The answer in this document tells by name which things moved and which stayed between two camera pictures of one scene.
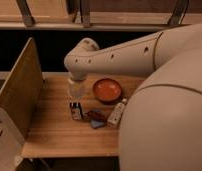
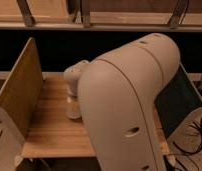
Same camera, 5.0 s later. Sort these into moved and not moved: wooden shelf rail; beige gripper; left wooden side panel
Moved: beige gripper
Not moved: left wooden side panel; wooden shelf rail
